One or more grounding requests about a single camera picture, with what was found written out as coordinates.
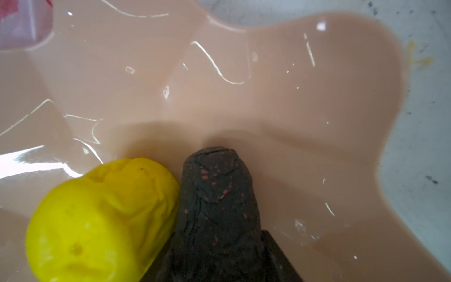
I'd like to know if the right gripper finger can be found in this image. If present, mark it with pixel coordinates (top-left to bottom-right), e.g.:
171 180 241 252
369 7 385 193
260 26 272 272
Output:
263 230 303 282

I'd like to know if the yellow fake lemon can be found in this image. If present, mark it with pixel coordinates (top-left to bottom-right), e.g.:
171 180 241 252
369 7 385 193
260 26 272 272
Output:
25 158 180 282

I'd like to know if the pink scalloped bowl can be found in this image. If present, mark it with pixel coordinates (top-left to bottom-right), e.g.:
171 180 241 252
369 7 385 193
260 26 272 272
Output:
1 1 451 282

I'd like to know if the dark fake avocado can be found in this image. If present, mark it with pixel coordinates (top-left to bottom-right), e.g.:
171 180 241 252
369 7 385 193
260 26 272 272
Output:
156 146 267 282

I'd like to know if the pink plastic bag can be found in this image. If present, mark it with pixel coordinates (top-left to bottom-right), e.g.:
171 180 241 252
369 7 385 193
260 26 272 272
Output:
1 0 54 51

